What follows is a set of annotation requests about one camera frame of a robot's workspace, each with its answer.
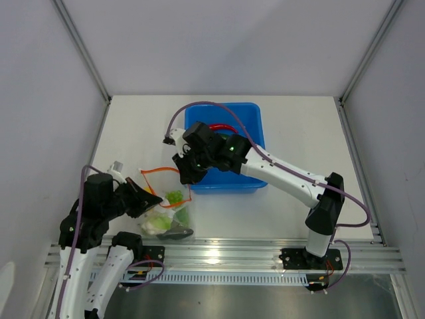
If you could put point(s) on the red chili pepper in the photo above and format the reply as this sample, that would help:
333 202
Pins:
217 127

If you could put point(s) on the aluminium frame post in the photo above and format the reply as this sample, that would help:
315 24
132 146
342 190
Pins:
81 49
372 49

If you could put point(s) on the right aluminium frame post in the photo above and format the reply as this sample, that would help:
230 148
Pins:
372 49

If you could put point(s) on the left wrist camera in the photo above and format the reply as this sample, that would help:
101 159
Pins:
115 170

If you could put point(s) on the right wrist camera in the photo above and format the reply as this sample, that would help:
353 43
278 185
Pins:
198 138

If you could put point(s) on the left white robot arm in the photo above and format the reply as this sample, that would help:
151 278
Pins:
80 238

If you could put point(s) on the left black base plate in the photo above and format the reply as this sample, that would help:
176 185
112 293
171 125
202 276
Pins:
151 254

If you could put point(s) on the left aluminium frame post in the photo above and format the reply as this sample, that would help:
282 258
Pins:
81 49

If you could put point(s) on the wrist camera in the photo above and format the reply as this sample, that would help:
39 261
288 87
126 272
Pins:
115 170
198 138

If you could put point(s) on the blue plastic bin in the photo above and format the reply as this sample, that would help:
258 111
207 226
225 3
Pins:
215 181

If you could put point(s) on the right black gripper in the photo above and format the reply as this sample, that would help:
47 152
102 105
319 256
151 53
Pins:
187 176

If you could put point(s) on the aluminium front rail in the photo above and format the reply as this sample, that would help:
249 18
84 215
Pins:
226 255

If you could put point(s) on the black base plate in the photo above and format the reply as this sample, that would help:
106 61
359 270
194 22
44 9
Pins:
151 254
300 259

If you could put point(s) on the clear orange zip bag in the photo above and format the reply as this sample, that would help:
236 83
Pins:
162 180

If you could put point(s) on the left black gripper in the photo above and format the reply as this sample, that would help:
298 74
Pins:
146 199

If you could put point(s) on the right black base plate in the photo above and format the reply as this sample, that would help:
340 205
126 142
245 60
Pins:
300 259

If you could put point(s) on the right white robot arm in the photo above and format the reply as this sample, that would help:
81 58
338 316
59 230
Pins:
322 195

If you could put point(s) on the white slotted cable duct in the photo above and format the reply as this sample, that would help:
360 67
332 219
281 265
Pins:
232 278

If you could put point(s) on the grey toy fish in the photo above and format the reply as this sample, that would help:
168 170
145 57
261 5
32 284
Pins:
176 234

